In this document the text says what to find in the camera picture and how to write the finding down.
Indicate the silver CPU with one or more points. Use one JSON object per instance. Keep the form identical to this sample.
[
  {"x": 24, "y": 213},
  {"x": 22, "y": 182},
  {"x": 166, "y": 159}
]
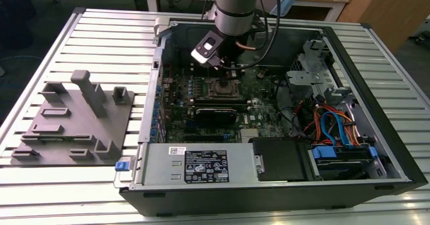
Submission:
[{"x": 229, "y": 90}]

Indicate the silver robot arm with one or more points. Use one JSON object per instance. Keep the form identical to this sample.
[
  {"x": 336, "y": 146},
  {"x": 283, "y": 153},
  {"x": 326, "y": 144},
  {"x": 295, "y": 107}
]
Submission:
[{"x": 235, "y": 3}]

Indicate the black expansion slot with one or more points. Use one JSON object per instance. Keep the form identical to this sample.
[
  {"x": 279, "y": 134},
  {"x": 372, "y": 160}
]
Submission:
[{"x": 202, "y": 138}]

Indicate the metal drive cage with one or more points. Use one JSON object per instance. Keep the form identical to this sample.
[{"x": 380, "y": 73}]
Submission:
[{"x": 314, "y": 66}]

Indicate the green motherboard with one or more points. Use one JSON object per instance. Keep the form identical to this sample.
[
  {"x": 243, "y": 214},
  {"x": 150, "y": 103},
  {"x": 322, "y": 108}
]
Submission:
[{"x": 265, "y": 114}]

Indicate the silver chipset heatsink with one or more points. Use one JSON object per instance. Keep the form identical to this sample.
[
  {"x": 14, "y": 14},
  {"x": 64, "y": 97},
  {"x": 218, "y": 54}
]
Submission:
[{"x": 250, "y": 132}]

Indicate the wooden cabinet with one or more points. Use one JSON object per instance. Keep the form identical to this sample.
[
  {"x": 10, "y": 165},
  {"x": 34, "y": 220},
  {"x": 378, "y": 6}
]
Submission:
[{"x": 396, "y": 13}]

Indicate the hard disk in blue carrier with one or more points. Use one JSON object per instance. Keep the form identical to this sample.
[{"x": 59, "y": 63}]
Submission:
[{"x": 323, "y": 152}]

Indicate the silver power supply unit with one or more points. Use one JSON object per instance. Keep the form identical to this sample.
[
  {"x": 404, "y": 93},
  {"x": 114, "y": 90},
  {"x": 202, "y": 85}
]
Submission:
[{"x": 158, "y": 164}]

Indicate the blue plastic latch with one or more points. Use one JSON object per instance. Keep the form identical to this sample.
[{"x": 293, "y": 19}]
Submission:
[{"x": 122, "y": 166}]

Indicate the grey parts rack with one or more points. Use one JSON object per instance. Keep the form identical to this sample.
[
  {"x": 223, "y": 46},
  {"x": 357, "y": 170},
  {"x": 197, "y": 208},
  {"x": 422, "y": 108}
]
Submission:
[{"x": 78, "y": 134}]

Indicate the black PC case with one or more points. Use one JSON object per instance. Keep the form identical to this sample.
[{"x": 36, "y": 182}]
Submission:
[{"x": 235, "y": 202}]

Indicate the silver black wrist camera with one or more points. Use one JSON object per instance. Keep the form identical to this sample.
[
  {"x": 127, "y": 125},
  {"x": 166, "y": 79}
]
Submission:
[{"x": 206, "y": 47}]

